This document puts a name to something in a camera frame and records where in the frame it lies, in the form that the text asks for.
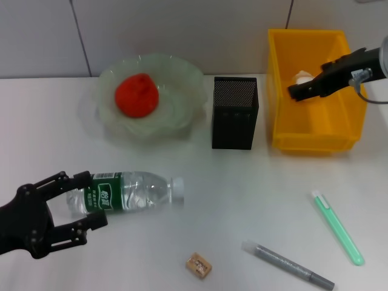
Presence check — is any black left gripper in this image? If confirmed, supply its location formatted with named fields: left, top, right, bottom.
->
left=0, top=170, right=109, bottom=260

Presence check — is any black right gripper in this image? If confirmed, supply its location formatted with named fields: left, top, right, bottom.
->
left=287, top=47, right=383, bottom=102

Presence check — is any white paper ball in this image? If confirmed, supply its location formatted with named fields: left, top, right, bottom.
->
left=292, top=70, right=313, bottom=86

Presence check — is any clear water bottle green label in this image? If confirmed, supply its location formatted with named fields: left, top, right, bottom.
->
left=65, top=170, right=185, bottom=218

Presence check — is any orange fruit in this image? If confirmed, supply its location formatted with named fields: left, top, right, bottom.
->
left=114, top=73, right=160, bottom=119

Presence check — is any tan eraser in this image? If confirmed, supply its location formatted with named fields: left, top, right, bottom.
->
left=185, top=252, right=213, bottom=280

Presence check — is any green pen with white cap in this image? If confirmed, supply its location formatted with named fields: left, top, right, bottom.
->
left=311, top=190, right=366, bottom=267

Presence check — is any grey marker pen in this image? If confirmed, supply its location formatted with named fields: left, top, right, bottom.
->
left=241, top=240, right=336, bottom=291

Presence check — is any black mesh pen holder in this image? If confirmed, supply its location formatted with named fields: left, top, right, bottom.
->
left=211, top=76, right=260, bottom=150

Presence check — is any yellow plastic storage bin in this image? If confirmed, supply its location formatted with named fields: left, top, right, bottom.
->
left=267, top=28, right=369, bottom=156

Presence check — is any translucent green bowl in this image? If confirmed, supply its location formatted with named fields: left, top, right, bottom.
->
left=98, top=53, right=209, bottom=137

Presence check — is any right gripper cable with connector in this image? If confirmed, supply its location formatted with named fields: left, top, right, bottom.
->
left=348, top=68, right=388, bottom=105

